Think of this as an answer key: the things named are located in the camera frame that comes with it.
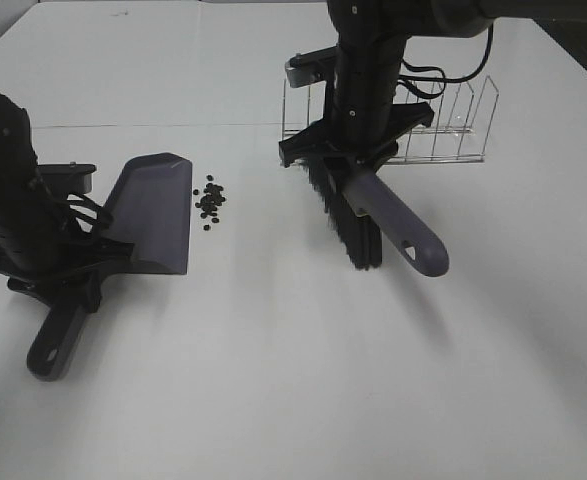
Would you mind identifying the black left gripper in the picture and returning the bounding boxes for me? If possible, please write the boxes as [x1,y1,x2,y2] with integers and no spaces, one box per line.
[0,93,134,313]

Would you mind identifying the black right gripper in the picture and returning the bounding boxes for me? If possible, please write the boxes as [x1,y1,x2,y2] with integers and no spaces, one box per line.
[279,1,434,172]

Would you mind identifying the grey hand brush black bristles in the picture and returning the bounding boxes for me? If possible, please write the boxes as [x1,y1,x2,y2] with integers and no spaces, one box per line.
[304,158,450,277]

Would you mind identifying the grey plastic dustpan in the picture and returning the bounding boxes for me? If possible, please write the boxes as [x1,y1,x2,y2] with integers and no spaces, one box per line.
[26,153,193,381]

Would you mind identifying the pile of coffee beans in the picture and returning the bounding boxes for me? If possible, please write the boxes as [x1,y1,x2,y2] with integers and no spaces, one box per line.
[192,174,227,232]

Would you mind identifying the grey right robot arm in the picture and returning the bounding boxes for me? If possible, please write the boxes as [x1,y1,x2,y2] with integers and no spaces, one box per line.
[279,1,587,168]

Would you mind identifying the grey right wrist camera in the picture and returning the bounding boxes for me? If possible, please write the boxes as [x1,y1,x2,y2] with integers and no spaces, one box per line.
[285,46,337,88]

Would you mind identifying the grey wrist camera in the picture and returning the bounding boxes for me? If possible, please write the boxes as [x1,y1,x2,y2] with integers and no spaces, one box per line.
[38,162,97,197]
[285,46,337,88]

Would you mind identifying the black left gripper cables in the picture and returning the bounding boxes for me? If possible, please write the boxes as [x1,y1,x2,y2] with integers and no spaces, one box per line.
[55,192,117,241]

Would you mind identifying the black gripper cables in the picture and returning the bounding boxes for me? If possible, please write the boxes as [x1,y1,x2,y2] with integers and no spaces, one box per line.
[397,19,494,101]
[55,192,117,241]

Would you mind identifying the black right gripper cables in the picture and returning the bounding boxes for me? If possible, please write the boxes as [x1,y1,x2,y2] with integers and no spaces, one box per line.
[397,19,494,101]

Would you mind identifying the chrome wire dish rack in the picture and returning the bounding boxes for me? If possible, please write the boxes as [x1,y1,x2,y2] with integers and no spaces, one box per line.
[281,74,500,166]

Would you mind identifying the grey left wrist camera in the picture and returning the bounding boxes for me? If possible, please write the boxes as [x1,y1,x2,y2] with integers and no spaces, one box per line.
[38,162,97,197]

